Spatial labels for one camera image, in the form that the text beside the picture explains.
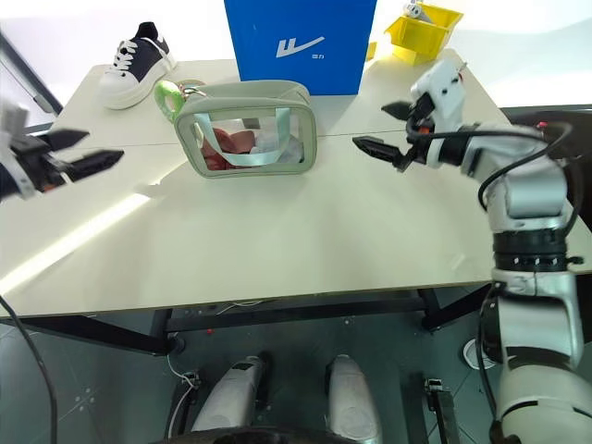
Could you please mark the white round floor socket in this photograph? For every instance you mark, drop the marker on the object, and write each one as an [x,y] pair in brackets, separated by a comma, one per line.
[472,353]

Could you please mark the grey item in bin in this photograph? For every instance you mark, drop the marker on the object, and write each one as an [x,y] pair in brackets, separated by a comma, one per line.
[416,9]

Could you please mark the blue shoe box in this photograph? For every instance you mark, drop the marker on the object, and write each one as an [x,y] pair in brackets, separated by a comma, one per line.
[296,41]

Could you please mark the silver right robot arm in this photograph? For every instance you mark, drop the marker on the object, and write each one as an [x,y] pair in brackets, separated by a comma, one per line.
[532,185]

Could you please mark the small yellow plastic piece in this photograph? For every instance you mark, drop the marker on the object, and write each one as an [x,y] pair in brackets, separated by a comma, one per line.
[372,51]

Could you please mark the white plastic packet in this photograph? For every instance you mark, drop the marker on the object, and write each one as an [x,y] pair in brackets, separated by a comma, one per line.
[277,148]

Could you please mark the silver left robot leg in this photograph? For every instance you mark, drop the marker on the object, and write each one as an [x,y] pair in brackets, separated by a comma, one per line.
[231,398]

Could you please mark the black and white sneaker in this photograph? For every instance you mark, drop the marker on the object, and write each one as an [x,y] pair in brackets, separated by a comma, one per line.
[139,65]

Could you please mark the silver right robot leg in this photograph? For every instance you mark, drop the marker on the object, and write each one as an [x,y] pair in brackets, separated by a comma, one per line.
[351,402]

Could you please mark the black stand leg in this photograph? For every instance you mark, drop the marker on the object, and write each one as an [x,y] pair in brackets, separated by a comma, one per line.
[446,411]
[182,407]

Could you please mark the yellow plastic bin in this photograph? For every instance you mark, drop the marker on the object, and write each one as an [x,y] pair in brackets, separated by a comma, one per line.
[418,37]

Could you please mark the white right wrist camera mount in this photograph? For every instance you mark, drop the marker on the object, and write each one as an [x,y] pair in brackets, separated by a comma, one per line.
[446,85]

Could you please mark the dark metal frame bar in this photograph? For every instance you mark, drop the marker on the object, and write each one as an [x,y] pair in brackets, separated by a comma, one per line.
[32,74]

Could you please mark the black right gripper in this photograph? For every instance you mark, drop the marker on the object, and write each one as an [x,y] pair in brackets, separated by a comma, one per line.
[418,139]

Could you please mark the black table frame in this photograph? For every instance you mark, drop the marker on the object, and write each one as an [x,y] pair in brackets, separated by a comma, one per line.
[296,314]

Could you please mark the dark rounded robot body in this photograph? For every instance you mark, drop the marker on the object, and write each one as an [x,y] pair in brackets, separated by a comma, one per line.
[263,437]

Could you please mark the green transparent toiletry bag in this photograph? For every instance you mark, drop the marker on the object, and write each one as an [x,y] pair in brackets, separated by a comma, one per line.
[296,99]

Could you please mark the red cloth item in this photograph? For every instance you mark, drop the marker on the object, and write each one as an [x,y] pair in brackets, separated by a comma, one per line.
[226,143]

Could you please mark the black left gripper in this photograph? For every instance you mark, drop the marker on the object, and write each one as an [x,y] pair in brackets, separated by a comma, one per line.
[39,162]

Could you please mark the silver robot leg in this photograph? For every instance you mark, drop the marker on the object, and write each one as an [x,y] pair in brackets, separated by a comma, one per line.
[231,398]
[351,402]

